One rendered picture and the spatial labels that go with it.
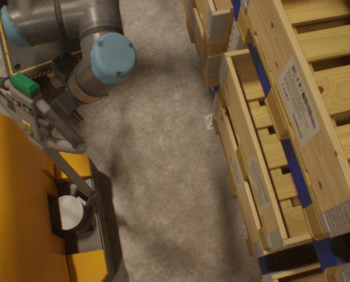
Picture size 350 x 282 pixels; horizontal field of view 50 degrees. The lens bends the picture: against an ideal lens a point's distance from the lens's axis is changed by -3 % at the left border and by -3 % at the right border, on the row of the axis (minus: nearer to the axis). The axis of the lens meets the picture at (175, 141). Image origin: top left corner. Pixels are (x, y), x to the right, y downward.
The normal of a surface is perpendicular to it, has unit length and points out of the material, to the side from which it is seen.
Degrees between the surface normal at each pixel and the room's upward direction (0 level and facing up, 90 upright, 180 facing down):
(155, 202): 0
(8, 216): 68
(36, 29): 59
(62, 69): 33
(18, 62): 0
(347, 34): 0
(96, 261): 22
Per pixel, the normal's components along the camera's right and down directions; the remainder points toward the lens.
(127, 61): 0.55, -0.13
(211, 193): 0.00, -0.35
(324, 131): -0.97, 0.22
